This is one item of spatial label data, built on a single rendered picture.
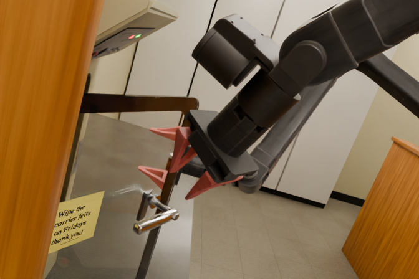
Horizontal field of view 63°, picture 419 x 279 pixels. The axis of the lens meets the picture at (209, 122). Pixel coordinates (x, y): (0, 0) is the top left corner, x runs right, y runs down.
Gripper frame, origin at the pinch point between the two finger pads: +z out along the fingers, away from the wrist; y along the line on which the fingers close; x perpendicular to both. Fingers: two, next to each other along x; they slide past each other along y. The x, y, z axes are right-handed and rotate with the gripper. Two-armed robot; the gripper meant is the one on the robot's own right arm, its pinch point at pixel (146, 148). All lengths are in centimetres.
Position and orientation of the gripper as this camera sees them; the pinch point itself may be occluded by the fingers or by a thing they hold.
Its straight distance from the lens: 78.3
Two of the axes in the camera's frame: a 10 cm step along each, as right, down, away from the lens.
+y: 3.2, -9.1, -2.6
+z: -9.5, -3.1, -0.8
